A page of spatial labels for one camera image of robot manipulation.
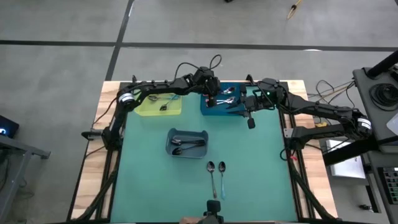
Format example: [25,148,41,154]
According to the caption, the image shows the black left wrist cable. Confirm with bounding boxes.
[174,54,223,80]

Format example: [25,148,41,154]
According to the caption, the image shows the keypad with coloured keys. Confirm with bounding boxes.
[377,167,398,203]

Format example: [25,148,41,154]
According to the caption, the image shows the black metal table frame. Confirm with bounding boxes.
[67,80,338,224]

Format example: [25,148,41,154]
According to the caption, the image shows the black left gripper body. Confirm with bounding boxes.
[193,67,221,96]

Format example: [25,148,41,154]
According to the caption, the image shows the yellow floor cable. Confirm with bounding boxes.
[286,0,303,20]

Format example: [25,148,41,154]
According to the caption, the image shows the grey plastic bin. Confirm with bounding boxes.
[165,128,209,160]

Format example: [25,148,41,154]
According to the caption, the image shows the person's head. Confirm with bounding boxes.
[179,216,205,224]

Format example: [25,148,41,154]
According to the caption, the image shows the blue plastic bin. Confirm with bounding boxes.
[200,82,249,116]

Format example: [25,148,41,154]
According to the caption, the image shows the coiled black cable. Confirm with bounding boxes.
[369,83,398,112]

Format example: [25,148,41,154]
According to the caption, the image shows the grey equipment cart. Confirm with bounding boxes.
[353,67,398,224]

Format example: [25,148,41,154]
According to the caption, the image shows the white sheet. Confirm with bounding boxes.
[386,113,398,137]

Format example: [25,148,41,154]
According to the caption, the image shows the loose cable bundle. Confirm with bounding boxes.
[310,79,357,105]

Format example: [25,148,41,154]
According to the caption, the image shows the black pole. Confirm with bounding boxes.
[366,50,398,80]

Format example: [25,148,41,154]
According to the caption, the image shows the black slanted bar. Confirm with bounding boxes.
[322,129,381,167]

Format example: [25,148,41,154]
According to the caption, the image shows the grey side table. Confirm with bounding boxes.
[0,134,52,224]

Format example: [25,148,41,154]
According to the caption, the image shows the yellow-green plastic bin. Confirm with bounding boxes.
[133,90,183,118]

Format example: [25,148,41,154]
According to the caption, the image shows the white box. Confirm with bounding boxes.
[325,139,367,180]

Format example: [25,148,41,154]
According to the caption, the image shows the green table mat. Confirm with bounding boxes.
[110,84,299,223]

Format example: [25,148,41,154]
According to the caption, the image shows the dark screen with blue glow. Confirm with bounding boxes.
[0,114,20,139]

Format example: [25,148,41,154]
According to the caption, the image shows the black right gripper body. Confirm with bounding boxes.
[239,84,265,116]

